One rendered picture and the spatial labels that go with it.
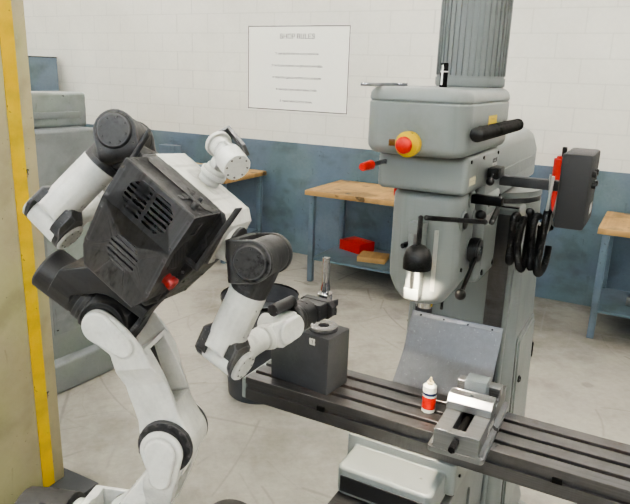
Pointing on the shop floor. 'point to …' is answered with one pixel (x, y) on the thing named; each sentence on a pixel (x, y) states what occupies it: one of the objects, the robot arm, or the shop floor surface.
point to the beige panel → (12, 278)
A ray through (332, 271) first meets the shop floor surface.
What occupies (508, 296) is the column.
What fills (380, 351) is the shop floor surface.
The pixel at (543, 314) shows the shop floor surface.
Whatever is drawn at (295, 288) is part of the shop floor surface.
